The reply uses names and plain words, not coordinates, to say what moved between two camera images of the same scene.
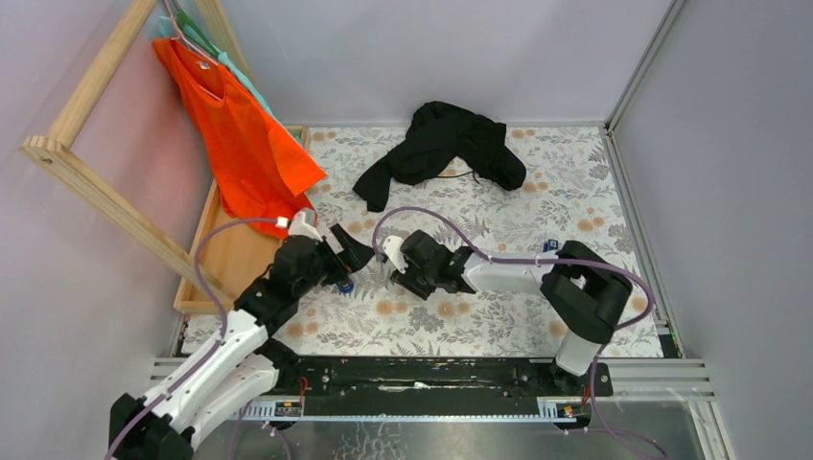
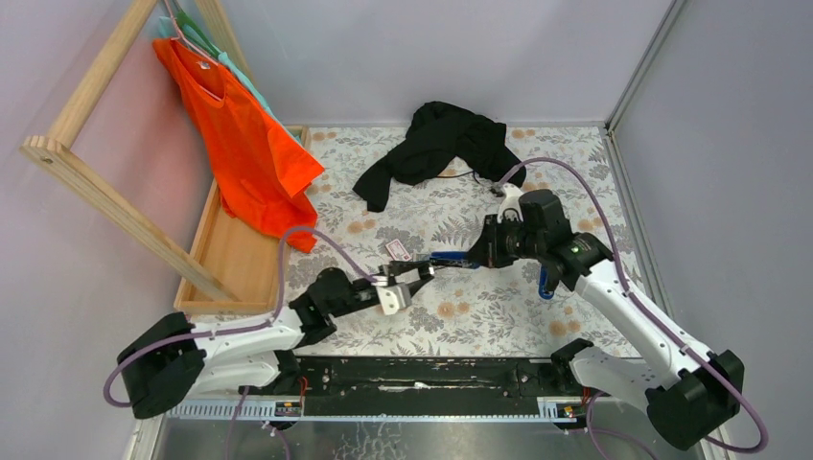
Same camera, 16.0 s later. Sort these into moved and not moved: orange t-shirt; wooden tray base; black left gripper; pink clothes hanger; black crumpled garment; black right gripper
Moved: black right gripper; black left gripper
Not moved: wooden tray base; orange t-shirt; pink clothes hanger; black crumpled garment
